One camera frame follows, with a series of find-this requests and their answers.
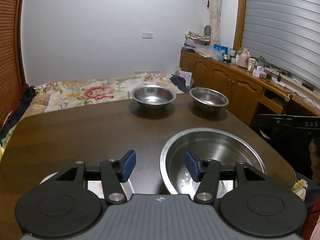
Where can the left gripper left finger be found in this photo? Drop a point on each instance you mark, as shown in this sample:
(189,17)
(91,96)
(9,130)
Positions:
(113,173)

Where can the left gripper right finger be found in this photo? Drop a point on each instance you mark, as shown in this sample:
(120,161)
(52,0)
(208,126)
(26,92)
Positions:
(206,172)

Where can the floral white tray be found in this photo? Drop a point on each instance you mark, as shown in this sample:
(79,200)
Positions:
(96,187)

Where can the right hand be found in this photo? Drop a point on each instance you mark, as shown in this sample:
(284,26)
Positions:
(314,156)

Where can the large steel bowl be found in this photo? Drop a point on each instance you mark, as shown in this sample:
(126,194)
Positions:
(206,143)

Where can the wooden sideboard cabinet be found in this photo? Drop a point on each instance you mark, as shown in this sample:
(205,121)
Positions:
(247,94)

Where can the pink tissue box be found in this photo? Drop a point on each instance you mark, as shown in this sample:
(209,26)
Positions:
(258,72)

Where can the pink thermos jug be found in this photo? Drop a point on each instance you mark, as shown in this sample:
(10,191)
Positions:
(244,58)

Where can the white paper bag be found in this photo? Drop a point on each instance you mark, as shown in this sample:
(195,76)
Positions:
(187,76)

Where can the floral bed quilt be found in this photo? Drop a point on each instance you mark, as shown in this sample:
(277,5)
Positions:
(60,95)

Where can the blue picture card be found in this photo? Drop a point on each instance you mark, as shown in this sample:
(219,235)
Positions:
(219,52)

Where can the grey window blind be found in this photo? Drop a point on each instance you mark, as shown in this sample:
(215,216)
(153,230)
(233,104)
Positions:
(286,34)

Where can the dark clothes on bed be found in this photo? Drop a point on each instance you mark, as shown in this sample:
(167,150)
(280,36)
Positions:
(18,110)

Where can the stack of folded fabrics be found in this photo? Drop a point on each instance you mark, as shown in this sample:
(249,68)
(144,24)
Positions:
(194,41)

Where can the beige patterned curtain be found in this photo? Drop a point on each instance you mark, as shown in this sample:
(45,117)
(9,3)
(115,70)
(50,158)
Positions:
(215,7)

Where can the wooden louvre wardrobe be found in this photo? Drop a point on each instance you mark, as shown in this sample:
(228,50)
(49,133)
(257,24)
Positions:
(12,71)

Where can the white wall switch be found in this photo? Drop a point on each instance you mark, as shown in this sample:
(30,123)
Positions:
(147,35)

